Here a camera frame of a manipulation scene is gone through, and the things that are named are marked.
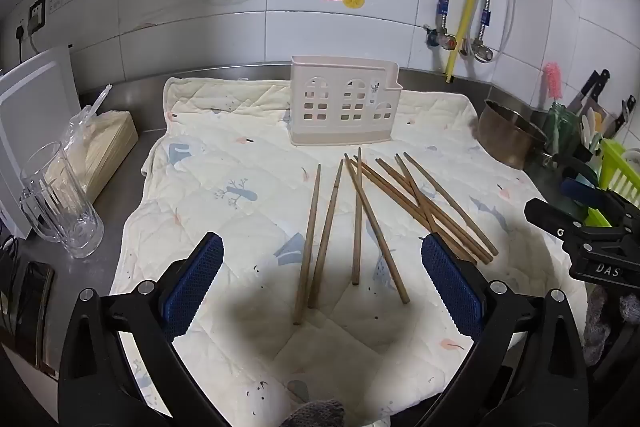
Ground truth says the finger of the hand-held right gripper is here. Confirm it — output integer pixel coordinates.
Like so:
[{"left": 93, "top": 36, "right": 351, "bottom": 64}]
[
  {"left": 560, "top": 159, "right": 640, "bottom": 210},
  {"left": 524, "top": 198, "right": 588, "bottom": 239}
]

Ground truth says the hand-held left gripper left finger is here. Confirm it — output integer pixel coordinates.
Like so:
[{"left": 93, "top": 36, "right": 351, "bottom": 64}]
[{"left": 59, "top": 232, "right": 231, "bottom": 427}]

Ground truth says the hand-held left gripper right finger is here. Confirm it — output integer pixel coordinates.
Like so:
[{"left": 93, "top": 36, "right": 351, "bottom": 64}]
[{"left": 415, "top": 233, "right": 596, "bottom": 427}]

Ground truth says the beige plastic utensil holder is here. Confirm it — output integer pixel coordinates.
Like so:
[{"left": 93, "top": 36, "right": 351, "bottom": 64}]
[{"left": 290, "top": 55, "right": 401, "bottom": 146}]

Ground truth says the person's right hand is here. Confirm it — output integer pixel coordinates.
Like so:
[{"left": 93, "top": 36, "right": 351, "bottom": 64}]
[{"left": 581, "top": 284, "right": 640, "bottom": 369}]

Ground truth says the person's left hand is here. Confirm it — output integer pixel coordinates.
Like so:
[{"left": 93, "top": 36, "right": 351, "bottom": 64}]
[{"left": 281, "top": 399, "right": 347, "bottom": 427}]

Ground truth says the green plastic dish rack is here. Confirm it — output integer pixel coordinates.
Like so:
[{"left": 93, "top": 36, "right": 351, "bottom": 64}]
[{"left": 584, "top": 139, "right": 640, "bottom": 228}]

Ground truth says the green glass bottle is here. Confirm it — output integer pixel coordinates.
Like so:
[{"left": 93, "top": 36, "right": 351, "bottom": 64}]
[{"left": 545, "top": 102, "right": 577, "bottom": 156}]

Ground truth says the white plastic spoon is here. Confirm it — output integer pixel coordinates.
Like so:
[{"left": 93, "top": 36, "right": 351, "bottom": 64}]
[{"left": 580, "top": 108, "right": 602, "bottom": 144}]

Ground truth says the stainless steel pot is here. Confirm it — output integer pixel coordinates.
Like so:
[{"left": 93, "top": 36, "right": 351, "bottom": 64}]
[{"left": 477, "top": 99, "right": 549, "bottom": 169}]

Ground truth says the pink bottle brush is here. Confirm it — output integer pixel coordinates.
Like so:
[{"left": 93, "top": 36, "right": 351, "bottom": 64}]
[{"left": 542, "top": 62, "right": 564, "bottom": 104}]

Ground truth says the cream quilted printed cloth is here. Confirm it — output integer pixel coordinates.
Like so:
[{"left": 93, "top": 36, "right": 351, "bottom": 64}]
[{"left": 109, "top": 77, "right": 588, "bottom": 427}]

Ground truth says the clear glass mug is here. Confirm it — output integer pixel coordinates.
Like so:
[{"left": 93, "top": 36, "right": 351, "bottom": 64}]
[{"left": 19, "top": 142, "right": 105, "bottom": 259}]

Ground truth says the bagged stack of beige napkins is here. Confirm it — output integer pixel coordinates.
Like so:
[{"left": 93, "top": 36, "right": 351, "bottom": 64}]
[{"left": 42, "top": 84, "right": 139, "bottom": 204}]

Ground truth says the metal water valve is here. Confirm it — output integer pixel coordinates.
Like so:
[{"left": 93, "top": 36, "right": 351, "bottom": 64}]
[
  {"left": 424, "top": 24, "right": 458, "bottom": 51},
  {"left": 465, "top": 38, "right": 494, "bottom": 64}
]

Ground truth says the white plastic board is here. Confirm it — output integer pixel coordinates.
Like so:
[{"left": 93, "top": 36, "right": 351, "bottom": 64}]
[{"left": 0, "top": 46, "right": 81, "bottom": 240}]

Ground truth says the white plastic hose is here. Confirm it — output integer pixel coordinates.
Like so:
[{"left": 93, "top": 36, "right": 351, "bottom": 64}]
[{"left": 492, "top": 0, "right": 519, "bottom": 58}]

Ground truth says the wall power socket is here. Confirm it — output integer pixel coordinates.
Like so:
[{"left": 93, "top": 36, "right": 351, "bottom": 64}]
[{"left": 27, "top": 0, "right": 47, "bottom": 32}]

